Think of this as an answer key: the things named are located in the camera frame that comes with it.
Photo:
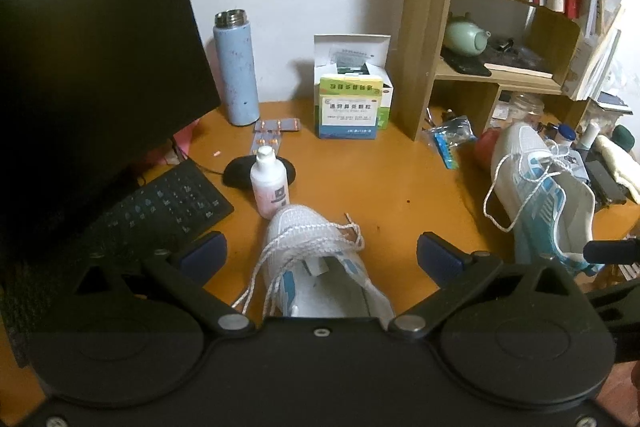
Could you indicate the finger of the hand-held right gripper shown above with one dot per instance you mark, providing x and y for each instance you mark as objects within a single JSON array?
[
  {"x": 600, "y": 251},
  {"x": 625, "y": 307}
]

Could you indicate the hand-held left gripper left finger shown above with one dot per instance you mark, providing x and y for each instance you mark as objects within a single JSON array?
[{"x": 202, "y": 252}]

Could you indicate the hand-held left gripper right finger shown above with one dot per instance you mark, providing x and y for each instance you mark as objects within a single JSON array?
[{"x": 440, "y": 257}]

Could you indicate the white shoelace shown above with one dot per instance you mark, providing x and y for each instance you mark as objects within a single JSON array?
[
  {"x": 300, "y": 234},
  {"x": 531, "y": 198}
]

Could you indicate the white blue sneaker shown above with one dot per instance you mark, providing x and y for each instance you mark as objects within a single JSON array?
[
  {"x": 575, "y": 212},
  {"x": 300, "y": 219}
]

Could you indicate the black keyboard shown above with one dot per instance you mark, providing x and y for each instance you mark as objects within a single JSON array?
[{"x": 165, "y": 202}]

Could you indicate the black box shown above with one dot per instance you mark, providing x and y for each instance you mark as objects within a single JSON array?
[{"x": 606, "y": 183}]

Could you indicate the black computer mouse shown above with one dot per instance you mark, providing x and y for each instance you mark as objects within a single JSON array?
[{"x": 237, "y": 172}]

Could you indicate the cream cloth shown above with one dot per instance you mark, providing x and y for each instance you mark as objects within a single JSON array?
[{"x": 622, "y": 164}]

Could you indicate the white lotion bottle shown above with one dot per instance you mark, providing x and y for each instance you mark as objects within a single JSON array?
[{"x": 267, "y": 187}]

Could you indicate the blue packet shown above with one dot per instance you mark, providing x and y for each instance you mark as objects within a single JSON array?
[{"x": 446, "y": 151}]

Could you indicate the red round object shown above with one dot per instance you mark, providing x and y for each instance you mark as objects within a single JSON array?
[{"x": 484, "y": 151}]

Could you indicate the pink box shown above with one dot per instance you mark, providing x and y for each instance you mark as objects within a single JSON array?
[{"x": 186, "y": 137}]

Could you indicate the small white bottle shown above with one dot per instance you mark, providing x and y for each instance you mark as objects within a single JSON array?
[{"x": 590, "y": 134}]

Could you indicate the dark green round object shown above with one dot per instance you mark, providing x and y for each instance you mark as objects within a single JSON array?
[{"x": 626, "y": 136}]

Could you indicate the white bottle blue cap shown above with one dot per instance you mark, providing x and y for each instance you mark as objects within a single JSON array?
[{"x": 565, "y": 137}]

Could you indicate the orange pill blister pack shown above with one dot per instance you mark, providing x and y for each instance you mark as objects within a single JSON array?
[
  {"x": 265, "y": 144},
  {"x": 290, "y": 125},
  {"x": 266, "y": 126}
]

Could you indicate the clear plastic bag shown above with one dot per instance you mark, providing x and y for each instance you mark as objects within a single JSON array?
[{"x": 457, "y": 127}]

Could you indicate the dark blue booklet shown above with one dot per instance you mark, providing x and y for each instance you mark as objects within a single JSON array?
[{"x": 614, "y": 101}]

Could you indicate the glass jar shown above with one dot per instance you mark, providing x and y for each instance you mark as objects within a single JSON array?
[{"x": 526, "y": 107}]

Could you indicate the white blue medicine box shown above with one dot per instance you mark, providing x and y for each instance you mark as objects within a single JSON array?
[{"x": 347, "y": 112}]

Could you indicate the light blue thermos bottle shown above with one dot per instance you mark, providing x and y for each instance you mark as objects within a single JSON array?
[{"x": 237, "y": 72}]

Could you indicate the stack of papers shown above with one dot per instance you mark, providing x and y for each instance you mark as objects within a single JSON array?
[{"x": 595, "y": 57}]

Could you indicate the green teapot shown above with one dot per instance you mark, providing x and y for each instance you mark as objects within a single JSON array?
[{"x": 462, "y": 34}]

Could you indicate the black computer monitor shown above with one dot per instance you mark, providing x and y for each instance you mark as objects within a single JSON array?
[{"x": 90, "y": 57}]

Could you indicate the open white green box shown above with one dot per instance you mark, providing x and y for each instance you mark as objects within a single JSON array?
[{"x": 350, "y": 44}]

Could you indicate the wooden bookshelf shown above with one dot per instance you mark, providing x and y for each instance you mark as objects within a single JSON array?
[{"x": 425, "y": 7}]

